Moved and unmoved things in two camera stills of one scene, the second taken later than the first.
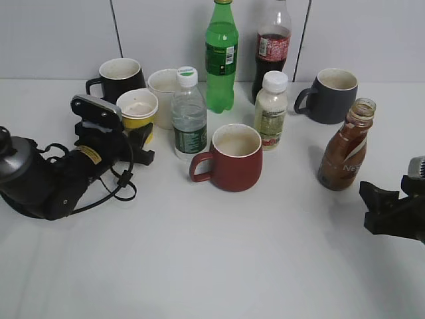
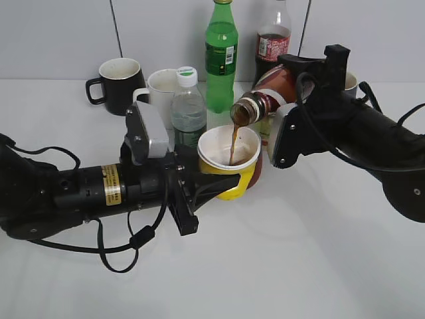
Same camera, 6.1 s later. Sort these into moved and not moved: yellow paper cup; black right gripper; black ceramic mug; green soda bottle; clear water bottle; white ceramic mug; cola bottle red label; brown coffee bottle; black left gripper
Moved: yellow paper cup; black left gripper; black right gripper; brown coffee bottle
Not moved: cola bottle red label; black ceramic mug; clear water bottle; white ceramic mug; green soda bottle
